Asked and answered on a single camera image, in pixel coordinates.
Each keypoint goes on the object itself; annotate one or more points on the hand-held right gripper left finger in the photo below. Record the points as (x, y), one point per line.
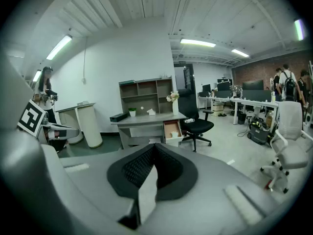
(93, 180)

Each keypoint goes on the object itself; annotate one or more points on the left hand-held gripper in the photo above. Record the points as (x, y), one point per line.
(31, 117)

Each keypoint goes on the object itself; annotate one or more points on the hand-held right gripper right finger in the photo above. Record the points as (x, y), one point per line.
(207, 187)

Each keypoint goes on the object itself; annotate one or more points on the white item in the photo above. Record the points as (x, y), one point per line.
(174, 134)

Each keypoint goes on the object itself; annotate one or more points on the wooden desk drawer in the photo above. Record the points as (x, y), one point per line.
(172, 128)

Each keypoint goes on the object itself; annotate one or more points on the small beige box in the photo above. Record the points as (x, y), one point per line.
(82, 103)

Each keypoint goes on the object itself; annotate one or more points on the dark teal box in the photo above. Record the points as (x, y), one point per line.
(118, 117)

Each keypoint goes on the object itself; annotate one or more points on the red floor bar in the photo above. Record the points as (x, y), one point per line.
(268, 185)

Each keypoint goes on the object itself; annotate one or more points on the long ceiling light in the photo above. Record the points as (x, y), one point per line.
(59, 47)
(299, 30)
(240, 53)
(198, 43)
(37, 76)

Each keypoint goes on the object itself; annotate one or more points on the small green potted plant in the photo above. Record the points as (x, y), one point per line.
(132, 112)

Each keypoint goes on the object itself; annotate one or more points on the small patterned pouch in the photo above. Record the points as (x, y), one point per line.
(189, 120)

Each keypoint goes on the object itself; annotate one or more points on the black yellow vacuum cleaner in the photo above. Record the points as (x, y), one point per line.
(258, 132)

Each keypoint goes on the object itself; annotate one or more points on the teal folder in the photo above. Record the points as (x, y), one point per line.
(127, 82)

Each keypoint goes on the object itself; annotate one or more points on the black trash bin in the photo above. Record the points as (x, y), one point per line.
(242, 118)

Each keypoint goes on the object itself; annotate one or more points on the grey wooden desk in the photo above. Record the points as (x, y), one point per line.
(146, 120)

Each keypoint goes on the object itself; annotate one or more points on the cardboard box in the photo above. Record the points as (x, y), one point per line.
(217, 106)

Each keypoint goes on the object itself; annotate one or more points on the black office chair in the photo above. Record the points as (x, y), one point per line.
(193, 106)

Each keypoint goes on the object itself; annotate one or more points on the white tissue pack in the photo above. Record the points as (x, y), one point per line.
(151, 112)

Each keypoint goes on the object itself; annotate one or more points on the grey wooden hutch shelf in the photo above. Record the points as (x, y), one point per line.
(149, 103)

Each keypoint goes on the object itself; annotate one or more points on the white ribbed vase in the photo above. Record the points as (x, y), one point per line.
(175, 109)

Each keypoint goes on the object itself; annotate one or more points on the white office chair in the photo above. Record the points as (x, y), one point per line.
(289, 136)

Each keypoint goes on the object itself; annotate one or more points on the pink flower bouquet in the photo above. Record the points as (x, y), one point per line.
(173, 97)

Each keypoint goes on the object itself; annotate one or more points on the row of white office desks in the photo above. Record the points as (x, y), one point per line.
(256, 103)

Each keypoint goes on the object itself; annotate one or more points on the black monitor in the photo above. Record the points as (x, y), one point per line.
(253, 84)
(224, 86)

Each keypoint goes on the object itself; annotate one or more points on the dark door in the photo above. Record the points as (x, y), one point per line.
(188, 77)

